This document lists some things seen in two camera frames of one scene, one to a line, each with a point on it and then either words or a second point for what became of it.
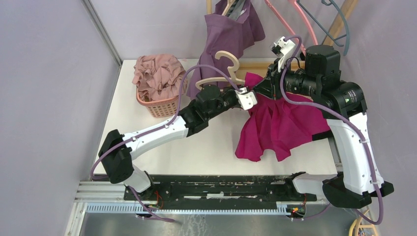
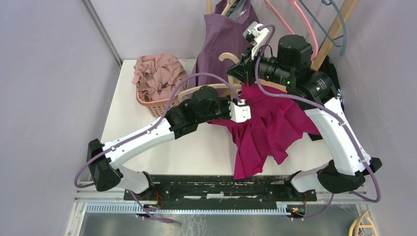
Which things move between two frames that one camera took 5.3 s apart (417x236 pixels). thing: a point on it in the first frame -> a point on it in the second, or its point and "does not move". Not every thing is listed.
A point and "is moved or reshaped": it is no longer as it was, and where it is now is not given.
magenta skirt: (273, 128) is moved or reshaped
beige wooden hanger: (229, 3) does not move
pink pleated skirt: (159, 75) does not move
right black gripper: (270, 85) -> (245, 70)
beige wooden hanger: (229, 73) is moved or reshaped
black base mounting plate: (222, 189) does not move
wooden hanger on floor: (358, 226) does not move
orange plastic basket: (160, 107) does not move
